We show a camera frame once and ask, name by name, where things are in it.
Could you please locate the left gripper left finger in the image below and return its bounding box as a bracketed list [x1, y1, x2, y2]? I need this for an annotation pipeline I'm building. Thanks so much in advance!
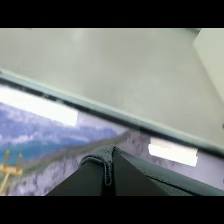
[46, 160, 108, 197]

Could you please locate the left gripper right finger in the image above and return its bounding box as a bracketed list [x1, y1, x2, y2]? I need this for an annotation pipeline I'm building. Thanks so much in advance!
[111, 152, 170, 197]

